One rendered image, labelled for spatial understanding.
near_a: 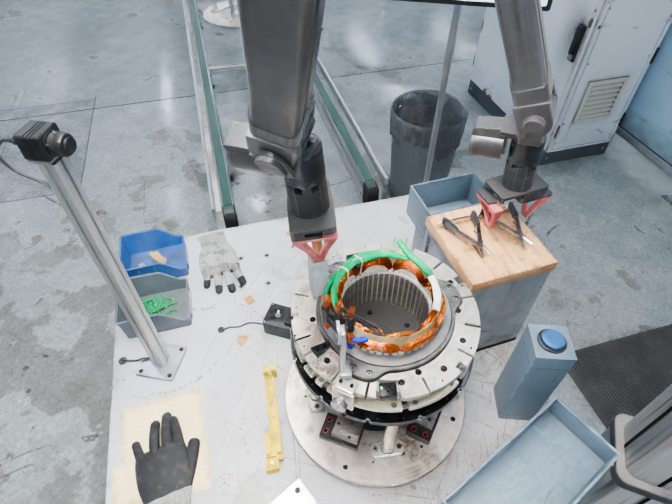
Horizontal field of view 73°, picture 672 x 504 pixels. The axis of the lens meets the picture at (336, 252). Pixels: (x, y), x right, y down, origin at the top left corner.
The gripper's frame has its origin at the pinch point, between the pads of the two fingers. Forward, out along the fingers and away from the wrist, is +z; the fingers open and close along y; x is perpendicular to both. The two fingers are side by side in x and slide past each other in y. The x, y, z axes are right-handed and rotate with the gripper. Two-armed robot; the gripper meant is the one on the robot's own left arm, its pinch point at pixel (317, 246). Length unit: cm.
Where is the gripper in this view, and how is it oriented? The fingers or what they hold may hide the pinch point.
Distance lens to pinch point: 72.4
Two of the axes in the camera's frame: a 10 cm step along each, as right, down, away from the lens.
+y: 1.2, 7.5, -6.5
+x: 9.9, -1.4, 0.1
